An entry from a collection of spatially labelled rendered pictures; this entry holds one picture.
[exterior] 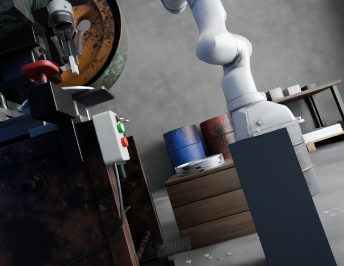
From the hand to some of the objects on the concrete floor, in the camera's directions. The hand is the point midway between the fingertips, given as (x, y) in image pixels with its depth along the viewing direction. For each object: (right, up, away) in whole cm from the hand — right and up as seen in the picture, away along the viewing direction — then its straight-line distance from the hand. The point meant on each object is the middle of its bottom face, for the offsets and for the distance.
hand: (74, 65), depth 88 cm
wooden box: (+66, -81, +40) cm, 112 cm away
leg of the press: (-6, -95, -36) cm, 102 cm away
